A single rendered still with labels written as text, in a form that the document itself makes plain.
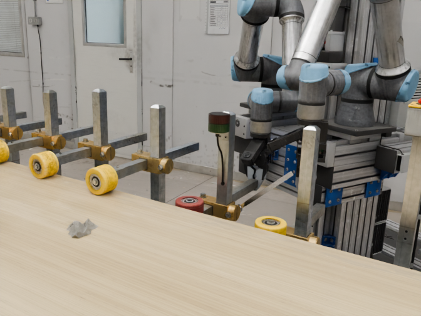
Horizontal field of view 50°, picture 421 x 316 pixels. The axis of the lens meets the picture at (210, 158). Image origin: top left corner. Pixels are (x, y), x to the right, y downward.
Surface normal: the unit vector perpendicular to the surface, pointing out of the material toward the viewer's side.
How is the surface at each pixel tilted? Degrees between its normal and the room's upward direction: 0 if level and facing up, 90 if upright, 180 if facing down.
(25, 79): 90
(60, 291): 0
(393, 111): 90
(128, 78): 90
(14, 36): 90
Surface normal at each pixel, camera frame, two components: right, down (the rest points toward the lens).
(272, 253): 0.03, -0.96
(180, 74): -0.47, 0.22
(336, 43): 0.53, 0.24
